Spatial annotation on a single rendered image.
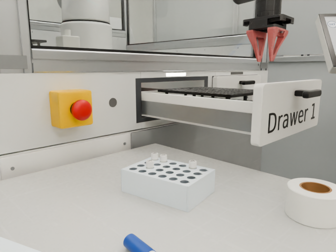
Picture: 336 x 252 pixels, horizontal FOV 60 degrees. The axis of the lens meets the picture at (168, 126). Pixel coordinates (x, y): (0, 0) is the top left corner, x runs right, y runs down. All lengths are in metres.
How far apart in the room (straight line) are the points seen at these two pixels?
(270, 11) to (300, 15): 1.65
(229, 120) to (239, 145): 0.58
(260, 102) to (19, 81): 0.43
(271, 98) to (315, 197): 0.21
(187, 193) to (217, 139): 0.63
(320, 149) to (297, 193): 1.97
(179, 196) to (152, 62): 0.44
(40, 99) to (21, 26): 0.13
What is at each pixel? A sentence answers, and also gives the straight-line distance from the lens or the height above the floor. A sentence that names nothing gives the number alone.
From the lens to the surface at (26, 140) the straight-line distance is 0.62.
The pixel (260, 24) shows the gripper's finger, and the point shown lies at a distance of 0.75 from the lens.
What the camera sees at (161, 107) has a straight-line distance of 0.70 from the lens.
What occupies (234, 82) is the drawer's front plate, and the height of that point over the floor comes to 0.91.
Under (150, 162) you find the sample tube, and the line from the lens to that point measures 0.46.
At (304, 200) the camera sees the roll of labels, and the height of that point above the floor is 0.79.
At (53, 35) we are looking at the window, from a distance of 0.65.
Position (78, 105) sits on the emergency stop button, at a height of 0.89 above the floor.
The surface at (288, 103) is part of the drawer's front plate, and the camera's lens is 0.62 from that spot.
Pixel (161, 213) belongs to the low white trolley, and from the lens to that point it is 0.41.
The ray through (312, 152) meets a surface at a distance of 2.40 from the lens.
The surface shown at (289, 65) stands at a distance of 2.39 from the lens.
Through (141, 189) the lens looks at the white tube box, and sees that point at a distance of 0.45.
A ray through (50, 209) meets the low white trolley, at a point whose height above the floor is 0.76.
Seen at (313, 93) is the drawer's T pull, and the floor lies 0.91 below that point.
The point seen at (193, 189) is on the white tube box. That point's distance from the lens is 0.42.
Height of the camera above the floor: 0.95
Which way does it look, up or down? 11 degrees down
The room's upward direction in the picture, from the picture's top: straight up
